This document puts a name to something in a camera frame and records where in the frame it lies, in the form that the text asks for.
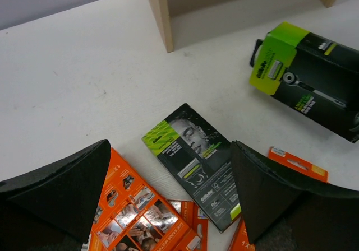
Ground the orange razor pack top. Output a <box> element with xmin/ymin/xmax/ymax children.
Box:
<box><xmin>81</xmin><ymin>150</ymin><xmax>201</xmax><ymax>251</ymax></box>

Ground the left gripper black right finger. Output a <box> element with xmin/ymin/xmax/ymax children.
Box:
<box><xmin>230</xmin><ymin>141</ymin><xmax>358</xmax><ymax>250</ymax></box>

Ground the black green Gillette box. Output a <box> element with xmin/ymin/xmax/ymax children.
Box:
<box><xmin>250</xmin><ymin>22</ymin><xmax>358</xmax><ymax>143</ymax></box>
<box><xmin>142</xmin><ymin>103</ymin><xmax>241</xmax><ymax>233</ymax></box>

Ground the orange razor pack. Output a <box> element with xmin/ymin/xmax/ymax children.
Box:
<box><xmin>169</xmin><ymin>200</ymin><xmax>209</xmax><ymax>251</ymax></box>
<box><xmin>81</xmin><ymin>150</ymin><xmax>201</xmax><ymax>251</ymax></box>
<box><xmin>229</xmin><ymin>141</ymin><xmax>328</xmax><ymax>250</ymax></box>

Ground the orange razor pack left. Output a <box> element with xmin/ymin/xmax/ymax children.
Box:
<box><xmin>169</xmin><ymin>200</ymin><xmax>209</xmax><ymax>251</ymax></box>

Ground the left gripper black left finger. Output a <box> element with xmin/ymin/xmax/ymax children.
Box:
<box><xmin>1</xmin><ymin>139</ymin><xmax>111</xmax><ymax>250</ymax></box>

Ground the wooden three-tier shelf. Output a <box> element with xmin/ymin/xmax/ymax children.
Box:
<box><xmin>144</xmin><ymin>0</ymin><xmax>348</xmax><ymax>53</ymax></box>

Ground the orange razor pack front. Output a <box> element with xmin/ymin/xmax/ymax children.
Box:
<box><xmin>229</xmin><ymin>141</ymin><xmax>328</xmax><ymax>250</ymax></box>

